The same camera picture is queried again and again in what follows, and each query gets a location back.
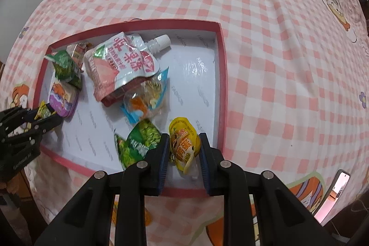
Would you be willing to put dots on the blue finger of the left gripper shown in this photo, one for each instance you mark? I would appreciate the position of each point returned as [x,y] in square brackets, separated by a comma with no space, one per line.
[19,115]
[33,128]

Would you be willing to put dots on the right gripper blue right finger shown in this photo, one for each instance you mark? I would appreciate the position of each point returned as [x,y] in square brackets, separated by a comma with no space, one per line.
[263,198]

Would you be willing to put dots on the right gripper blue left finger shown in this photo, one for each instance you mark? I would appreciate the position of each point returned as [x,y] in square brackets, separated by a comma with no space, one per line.
[86,218]

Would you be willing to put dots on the yellow candy wrapper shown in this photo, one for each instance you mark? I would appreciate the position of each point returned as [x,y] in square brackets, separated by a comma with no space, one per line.
[44,111]

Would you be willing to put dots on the purple candy tin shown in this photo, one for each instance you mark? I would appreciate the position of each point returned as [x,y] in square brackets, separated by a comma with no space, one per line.
[63,98]

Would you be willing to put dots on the orange rice cracker pack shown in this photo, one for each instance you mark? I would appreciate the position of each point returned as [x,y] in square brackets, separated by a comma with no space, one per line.
[129,213]

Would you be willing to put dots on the dark green snack bag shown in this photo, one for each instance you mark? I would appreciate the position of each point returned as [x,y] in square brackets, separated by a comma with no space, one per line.
[66,70]

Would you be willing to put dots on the clear rainbow candy packet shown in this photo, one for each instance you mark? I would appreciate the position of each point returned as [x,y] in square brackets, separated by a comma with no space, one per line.
[77,52]

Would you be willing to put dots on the green pea snack bag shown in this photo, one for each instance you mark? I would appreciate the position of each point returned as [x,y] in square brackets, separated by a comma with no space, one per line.
[143,137]

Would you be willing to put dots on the clear blue-edged snack packet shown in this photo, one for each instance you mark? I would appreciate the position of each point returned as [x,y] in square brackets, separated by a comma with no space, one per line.
[145,100]

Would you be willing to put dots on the pink peach jelly pouch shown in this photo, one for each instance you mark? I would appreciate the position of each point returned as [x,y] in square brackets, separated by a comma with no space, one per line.
[121,63]

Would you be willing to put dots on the yellow jelly cup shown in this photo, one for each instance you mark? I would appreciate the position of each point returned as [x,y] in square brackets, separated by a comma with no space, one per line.
[185,143]

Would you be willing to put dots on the pink smartphone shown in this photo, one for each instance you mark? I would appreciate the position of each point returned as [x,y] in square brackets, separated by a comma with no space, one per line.
[333,194]

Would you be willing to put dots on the pink shallow cardboard box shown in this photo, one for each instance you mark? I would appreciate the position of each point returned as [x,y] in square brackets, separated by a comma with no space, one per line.
[197,90]

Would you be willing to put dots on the pink checkered cartoon bedsheet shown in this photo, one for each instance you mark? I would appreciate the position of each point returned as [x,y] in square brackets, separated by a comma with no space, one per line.
[296,79]

